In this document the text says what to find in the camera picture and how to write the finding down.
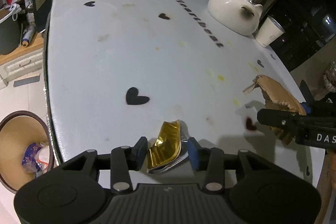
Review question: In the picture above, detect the gold foil wrapper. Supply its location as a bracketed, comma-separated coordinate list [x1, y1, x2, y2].
[147, 120, 189, 174]

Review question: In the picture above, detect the blue floral tissue package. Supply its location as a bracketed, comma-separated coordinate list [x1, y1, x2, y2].
[21, 143, 39, 173]

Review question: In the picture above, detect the clear plastic bag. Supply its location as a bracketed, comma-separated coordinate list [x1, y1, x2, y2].
[35, 143, 52, 175]

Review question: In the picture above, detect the grey lined trash can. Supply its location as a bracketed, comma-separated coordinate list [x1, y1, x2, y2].
[0, 3, 22, 55]

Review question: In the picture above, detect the white tumbler cup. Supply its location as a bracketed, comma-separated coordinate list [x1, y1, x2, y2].
[255, 16, 285, 47]

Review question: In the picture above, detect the tan round waste bin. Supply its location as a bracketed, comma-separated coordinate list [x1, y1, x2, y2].
[1, 110, 55, 193]

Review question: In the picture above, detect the white cat-shaped ceramic bowl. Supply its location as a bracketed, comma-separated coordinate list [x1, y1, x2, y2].
[207, 0, 263, 36]

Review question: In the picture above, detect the low wooden drawer cabinet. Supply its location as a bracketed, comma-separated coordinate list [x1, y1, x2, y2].
[0, 33, 44, 89]

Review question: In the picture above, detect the spray can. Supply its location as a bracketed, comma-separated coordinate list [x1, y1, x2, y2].
[21, 25, 35, 47]

